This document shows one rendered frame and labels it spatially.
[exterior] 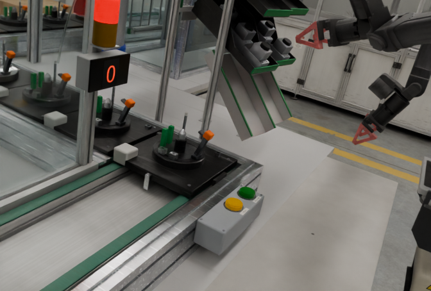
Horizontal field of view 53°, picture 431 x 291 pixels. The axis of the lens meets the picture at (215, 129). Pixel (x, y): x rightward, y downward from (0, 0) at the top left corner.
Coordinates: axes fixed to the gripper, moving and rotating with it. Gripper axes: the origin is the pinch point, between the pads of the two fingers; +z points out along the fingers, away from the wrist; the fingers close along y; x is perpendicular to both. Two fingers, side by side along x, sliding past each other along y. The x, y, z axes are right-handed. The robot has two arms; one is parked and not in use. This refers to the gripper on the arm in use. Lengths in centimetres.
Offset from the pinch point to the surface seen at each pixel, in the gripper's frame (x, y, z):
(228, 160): 29.2, 16.6, 19.4
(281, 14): -7.7, -2.0, 8.0
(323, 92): 52, -358, 174
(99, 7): -12, 50, 19
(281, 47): 1.1, -13.0, 15.8
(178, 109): 18, -19, 71
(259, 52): 1.7, 3.2, 13.5
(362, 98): 64, -367, 132
